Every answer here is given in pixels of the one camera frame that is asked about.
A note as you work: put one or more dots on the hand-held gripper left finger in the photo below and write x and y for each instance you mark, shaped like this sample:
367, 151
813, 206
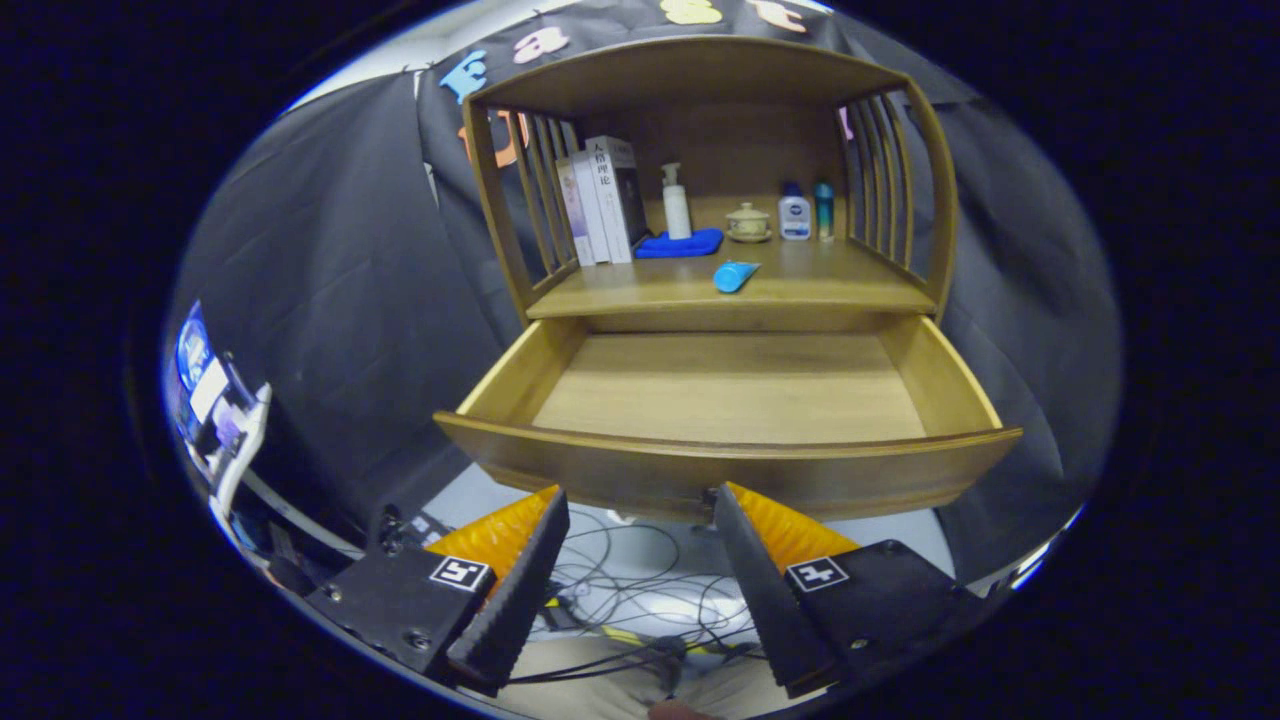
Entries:
515, 600

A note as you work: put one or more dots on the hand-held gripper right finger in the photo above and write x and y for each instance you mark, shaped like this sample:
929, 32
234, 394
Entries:
765, 600

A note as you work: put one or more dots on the wooden drawer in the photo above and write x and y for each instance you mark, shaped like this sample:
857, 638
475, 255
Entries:
730, 390

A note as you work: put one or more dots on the blue squeeze tube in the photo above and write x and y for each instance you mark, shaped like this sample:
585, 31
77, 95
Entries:
733, 277

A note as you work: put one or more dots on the wooden countertop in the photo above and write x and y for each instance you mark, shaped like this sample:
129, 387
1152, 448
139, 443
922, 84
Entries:
640, 290

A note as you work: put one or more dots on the wooden cabinet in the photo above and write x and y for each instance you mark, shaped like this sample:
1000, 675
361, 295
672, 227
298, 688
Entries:
690, 70

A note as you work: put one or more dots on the person's beige trousers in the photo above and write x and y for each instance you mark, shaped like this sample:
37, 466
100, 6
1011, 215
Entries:
600, 690

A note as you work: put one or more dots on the black electronic box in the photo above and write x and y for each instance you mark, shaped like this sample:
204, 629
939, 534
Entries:
400, 530

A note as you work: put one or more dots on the black backdrop cloth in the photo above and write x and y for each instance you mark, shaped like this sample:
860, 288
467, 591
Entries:
330, 300

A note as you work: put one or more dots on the blue folded cloth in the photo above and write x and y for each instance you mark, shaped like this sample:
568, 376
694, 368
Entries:
680, 246

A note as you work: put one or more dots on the beige lidded ceramic cup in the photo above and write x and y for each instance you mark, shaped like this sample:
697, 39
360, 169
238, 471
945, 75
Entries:
748, 224

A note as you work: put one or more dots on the white bottle blue cap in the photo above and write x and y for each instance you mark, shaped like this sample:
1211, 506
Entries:
794, 215

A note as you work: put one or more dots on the thin purple white book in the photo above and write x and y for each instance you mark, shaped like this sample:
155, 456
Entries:
575, 215

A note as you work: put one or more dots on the teal slim bottle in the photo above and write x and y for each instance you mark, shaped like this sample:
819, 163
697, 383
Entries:
823, 210

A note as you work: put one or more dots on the white pump bottle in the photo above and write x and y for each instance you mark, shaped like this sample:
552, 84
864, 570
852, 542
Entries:
677, 210

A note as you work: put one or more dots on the blue lit screen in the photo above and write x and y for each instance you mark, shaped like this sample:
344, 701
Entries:
195, 360

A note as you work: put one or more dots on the white stand frame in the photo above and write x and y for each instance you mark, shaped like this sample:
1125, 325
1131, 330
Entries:
245, 450

